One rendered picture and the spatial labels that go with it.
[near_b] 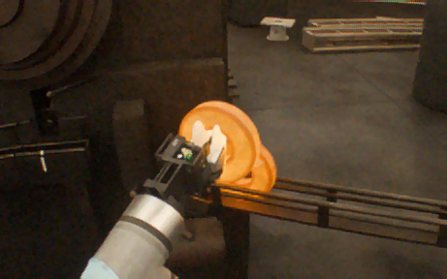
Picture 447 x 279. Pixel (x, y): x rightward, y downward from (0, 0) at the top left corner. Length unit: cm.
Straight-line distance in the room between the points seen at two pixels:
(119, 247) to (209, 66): 60
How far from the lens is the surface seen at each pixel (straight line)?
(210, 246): 100
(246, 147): 71
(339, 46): 431
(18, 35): 86
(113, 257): 55
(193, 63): 103
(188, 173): 62
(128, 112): 96
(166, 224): 57
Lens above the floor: 120
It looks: 29 degrees down
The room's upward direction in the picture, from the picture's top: straight up
